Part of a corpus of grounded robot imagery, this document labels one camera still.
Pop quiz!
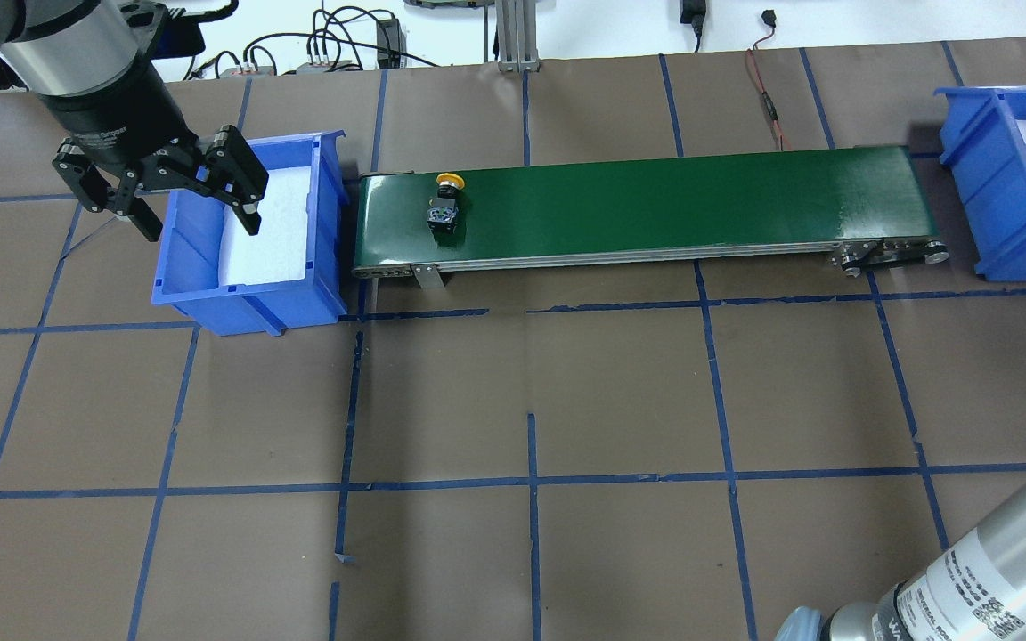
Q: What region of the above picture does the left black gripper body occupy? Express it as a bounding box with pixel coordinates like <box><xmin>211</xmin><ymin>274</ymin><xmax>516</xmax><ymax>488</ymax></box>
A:
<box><xmin>42</xmin><ymin>62</ymin><xmax>228</xmax><ymax>206</ymax></box>

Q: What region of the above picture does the yellow push button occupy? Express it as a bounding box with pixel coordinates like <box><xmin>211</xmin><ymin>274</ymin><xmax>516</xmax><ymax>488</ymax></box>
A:
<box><xmin>427</xmin><ymin>172</ymin><xmax>467</xmax><ymax>234</ymax></box>

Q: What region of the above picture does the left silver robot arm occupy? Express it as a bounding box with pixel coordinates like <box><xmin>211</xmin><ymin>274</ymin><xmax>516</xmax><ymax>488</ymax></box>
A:
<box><xmin>0</xmin><ymin>1</ymin><xmax>269</xmax><ymax>242</ymax></box>

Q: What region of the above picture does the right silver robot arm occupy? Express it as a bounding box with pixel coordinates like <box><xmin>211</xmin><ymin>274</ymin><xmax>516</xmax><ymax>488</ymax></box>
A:
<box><xmin>777</xmin><ymin>106</ymin><xmax>1026</xmax><ymax>640</ymax></box>

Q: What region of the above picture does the right blue plastic bin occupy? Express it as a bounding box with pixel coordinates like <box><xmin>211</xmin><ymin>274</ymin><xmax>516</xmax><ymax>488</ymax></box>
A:
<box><xmin>937</xmin><ymin>86</ymin><xmax>1026</xmax><ymax>281</ymax></box>

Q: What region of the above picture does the blue plastic bin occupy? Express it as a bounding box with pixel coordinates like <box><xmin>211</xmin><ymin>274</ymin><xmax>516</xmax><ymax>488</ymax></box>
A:
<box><xmin>151</xmin><ymin>130</ymin><xmax>349</xmax><ymax>336</ymax></box>
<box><xmin>937</xmin><ymin>86</ymin><xmax>1026</xmax><ymax>281</ymax></box>

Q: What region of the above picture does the white foam bin liner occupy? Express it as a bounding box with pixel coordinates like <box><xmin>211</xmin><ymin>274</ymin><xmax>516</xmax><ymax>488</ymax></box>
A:
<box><xmin>218</xmin><ymin>166</ymin><xmax>311</xmax><ymax>287</ymax></box>

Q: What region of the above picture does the left blue plastic bin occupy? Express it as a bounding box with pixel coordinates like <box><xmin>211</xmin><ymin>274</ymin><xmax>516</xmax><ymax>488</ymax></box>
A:
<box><xmin>151</xmin><ymin>130</ymin><xmax>349</xmax><ymax>336</ymax></box>

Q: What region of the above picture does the black power adapter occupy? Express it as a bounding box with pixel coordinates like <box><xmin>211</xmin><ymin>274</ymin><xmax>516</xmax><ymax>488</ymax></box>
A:
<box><xmin>376</xmin><ymin>18</ymin><xmax>404</xmax><ymax>69</ymax></box>

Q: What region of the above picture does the green conveyor belt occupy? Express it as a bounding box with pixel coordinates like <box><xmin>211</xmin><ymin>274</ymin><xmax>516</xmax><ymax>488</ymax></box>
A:
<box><xmin>353</xmin><ymin>146</ymin><xmax>949</xmax><ymax>285</ymax></box>

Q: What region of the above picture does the aluminium frame post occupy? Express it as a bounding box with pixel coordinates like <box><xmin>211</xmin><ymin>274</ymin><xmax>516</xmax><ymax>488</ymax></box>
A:
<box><xmin>495</xmin><ymin>0</ymin><xmax>542</xmax><ymax>73</ymax></box>

